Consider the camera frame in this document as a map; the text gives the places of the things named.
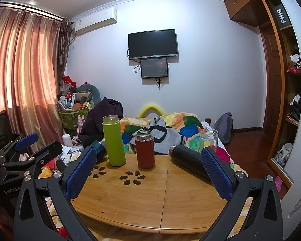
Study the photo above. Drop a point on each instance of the black thermos cup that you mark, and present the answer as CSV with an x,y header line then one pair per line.
x,y
187,159

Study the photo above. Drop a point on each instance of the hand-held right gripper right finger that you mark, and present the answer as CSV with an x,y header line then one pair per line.
x,y
217,174

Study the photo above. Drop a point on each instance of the clear glass cup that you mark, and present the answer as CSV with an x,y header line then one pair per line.
x,y
208,140

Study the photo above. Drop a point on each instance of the black sign board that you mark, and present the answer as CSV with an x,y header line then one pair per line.
x,y
281,15

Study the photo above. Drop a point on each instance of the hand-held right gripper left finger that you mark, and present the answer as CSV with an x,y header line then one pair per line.
x,y
79,174

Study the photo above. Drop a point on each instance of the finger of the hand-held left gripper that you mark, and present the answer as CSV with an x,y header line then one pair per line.
x,y
49,150
27,140

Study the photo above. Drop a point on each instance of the pink bunny toy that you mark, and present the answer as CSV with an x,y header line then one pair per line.
x,y
81,123

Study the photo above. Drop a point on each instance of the yellow foam tube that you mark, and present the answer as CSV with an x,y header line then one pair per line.
x,y
151,106

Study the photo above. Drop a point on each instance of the grey plush toy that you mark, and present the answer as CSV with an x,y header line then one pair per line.
x,y
86,93

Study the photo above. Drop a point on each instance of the orange snack packet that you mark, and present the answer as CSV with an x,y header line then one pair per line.
x,y
45,172

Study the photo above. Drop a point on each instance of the green basket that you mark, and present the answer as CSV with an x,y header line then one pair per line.
x,y
70,121

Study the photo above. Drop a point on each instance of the black wall television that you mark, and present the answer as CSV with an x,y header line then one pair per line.
x,y
153,44

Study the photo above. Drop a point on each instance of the wooden wardrobe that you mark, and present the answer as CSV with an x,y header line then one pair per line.
x,y
273,80

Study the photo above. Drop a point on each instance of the white plastic bottle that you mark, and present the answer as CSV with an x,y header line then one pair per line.
x,y
67,140

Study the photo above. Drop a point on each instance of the dark purple jacket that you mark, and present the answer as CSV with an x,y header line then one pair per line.
x,y
102,108

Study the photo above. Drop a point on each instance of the dark teal cup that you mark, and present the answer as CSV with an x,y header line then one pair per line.
x,y
101,149

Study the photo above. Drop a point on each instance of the white air conditioner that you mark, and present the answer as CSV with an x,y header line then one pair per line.
x,y
95,21

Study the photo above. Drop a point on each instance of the pink curtain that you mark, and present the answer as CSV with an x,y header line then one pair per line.
x,y
22,67

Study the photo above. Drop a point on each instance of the green bottle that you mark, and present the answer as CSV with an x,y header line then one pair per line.
x,y
113,143

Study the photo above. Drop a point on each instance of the colourful patchwork blanket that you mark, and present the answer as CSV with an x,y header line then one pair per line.
x,y
188,124

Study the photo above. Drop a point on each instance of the small black wall monitor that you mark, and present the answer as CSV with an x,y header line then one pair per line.
x,y
154,68

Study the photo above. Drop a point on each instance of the black office chair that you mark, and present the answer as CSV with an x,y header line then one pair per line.
x,y
0,128

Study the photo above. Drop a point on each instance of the grey and black patterned cloth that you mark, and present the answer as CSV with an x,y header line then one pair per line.
x,y
160,130

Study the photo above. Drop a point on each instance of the pink slipper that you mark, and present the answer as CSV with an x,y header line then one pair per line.
x,y
278,183

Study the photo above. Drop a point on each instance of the white bag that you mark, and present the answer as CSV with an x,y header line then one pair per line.
x,y
285,152

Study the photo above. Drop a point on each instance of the red cup with steel rim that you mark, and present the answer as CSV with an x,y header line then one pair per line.
x,y
145,154

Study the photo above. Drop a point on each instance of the grey backpack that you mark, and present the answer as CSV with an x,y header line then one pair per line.
x,y
224,128

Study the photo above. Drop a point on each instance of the red bag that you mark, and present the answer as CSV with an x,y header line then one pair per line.
x,y
69,80

